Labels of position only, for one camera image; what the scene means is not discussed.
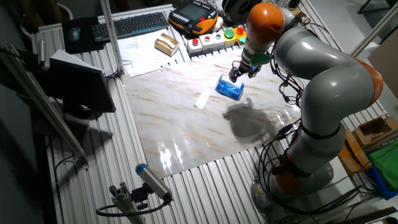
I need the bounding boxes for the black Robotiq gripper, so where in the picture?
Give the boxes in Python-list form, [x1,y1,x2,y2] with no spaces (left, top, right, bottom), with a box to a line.
[229,58,262,83]

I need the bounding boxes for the folded white paper napkin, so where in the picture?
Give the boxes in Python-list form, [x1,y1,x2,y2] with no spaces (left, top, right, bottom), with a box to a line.
[194,89,212,110]

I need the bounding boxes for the blue tissue pack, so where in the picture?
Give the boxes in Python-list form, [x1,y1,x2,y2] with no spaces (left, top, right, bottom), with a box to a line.
[215,73,246,101]

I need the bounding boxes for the yellow box green button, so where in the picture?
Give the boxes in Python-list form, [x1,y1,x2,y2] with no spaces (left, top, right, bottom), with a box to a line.
[221,28,237,48]

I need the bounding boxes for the orange box red button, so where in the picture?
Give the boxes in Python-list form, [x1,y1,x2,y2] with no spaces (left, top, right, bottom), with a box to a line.
[233,27,248,44]

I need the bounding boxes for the white box two small buttons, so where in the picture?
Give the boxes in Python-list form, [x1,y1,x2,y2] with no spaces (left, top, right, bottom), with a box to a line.
[198,32,226,52]

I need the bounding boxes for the white box large red button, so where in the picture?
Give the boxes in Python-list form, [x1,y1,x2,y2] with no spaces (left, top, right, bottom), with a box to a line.
[186,37,203,57]

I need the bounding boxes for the black round spool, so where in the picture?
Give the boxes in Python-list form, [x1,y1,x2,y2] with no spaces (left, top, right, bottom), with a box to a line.
[222,0,264,23]

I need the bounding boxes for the marble pattern table mat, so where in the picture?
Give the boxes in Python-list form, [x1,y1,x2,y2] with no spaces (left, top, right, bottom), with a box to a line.
[122,49,302,180]

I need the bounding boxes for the black orange teach pendant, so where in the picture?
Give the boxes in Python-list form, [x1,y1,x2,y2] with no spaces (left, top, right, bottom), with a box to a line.
[168,0,220,35]

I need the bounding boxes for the gold tissue box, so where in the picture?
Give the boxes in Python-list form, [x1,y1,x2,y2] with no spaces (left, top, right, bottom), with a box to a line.
[154,32,180,57]

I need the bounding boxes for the plain white paper sheet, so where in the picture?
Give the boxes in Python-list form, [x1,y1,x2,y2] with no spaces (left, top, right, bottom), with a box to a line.
[124,57,162,78]

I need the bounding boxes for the printed white paper sheet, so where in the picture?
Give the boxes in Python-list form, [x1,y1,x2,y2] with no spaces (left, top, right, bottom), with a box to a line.
[117,28,187,68]

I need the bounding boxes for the black computer keyboard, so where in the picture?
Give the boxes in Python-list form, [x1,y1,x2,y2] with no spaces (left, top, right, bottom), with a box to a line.
[91,11,170,43]

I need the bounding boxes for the orange cardboard slab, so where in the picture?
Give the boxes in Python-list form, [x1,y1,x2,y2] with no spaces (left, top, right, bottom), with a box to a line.
[338,129,373,175]

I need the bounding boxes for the brown cardboard box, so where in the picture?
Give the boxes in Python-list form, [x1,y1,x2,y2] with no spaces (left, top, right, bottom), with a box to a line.
[353,115,398,147]

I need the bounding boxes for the flat cardboard panel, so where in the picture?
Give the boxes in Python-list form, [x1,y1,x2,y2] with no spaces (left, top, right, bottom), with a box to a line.
[368,37,398,100]

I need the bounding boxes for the black mouse pad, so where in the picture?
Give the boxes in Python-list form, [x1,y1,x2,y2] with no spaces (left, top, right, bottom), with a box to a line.
[61,16,106,55]

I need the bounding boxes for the black computer monitor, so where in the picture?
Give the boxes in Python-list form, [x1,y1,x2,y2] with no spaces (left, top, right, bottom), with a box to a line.
[36,57,117,121]

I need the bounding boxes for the grey computer mouse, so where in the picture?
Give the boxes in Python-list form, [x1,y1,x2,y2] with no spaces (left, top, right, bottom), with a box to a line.
[67,27,81,42]

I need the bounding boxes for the green cloth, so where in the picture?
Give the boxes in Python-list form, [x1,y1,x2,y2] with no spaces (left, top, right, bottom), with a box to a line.
[368,141,398,191]

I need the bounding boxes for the blue fabric bag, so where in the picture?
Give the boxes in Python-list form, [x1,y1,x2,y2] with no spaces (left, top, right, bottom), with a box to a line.
[365,166,398,200]

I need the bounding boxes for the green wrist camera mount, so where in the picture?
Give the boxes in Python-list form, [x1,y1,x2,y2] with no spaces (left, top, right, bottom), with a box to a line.
[250,53,271,67]

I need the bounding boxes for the black wrist cable bundle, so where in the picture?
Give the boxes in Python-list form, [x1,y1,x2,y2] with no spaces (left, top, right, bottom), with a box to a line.
[269,18,305,108]

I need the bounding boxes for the aluminium frame post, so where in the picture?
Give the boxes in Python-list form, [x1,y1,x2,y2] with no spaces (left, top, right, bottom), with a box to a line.
[351,2,398,57]
[99,0,125,75]

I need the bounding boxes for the silver camera blue end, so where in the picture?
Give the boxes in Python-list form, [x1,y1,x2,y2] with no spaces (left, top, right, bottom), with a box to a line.
[135,163,174,202]

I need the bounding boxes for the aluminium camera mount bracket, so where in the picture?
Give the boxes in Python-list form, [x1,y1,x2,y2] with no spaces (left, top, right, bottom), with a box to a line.
[108,182,147,224]

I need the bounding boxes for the black camera cable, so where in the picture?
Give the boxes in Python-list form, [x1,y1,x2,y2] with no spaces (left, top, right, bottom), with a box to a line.
[95,198,171,218]

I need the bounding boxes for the silver cylinder camera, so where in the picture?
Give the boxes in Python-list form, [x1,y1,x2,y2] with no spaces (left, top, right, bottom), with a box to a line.
[37,39,50,71]

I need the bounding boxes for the aluminium frame beam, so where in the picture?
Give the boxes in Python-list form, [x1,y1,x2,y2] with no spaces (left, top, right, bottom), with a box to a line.
[0,43,90,169]

